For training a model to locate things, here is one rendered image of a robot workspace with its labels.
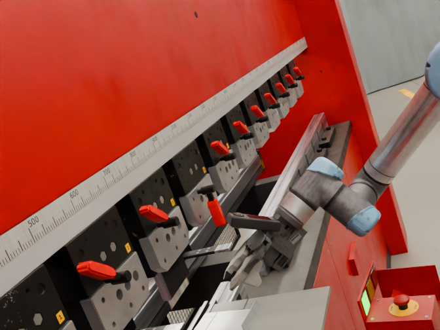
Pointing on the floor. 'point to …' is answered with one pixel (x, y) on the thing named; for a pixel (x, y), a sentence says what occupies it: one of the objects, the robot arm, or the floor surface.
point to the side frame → (331, 103)
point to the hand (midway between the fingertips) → (228, 278)
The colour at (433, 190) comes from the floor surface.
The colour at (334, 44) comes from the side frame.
